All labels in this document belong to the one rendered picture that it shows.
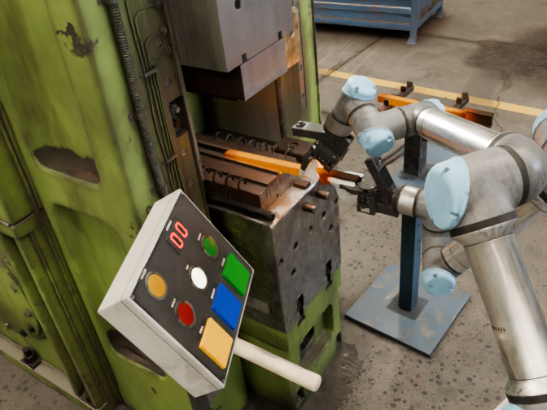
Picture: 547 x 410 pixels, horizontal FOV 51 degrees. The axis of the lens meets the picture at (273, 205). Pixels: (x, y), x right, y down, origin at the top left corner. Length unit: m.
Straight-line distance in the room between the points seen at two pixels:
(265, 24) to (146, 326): 0.80
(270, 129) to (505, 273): 1.13
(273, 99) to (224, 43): 0.56
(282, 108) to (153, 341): 1.01
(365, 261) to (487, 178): 1.86
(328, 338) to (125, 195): 1.14
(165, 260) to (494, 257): 0.61
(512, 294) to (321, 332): 1.36
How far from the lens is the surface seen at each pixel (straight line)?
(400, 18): 5.32
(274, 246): 1.64
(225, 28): 1.36
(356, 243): 2.93
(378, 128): 1.34
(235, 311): 1.26
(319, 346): 2.26
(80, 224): 1.83
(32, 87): 1.63
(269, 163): 1.67
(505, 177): 1.03
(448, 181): 0.99
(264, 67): 1.50
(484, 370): 2.44
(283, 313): 1.83
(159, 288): 1.10
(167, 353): 1.13
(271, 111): 1.91
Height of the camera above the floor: 1.88
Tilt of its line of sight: 36 degrees down
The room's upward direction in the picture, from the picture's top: 7 degrees counter-clockwise
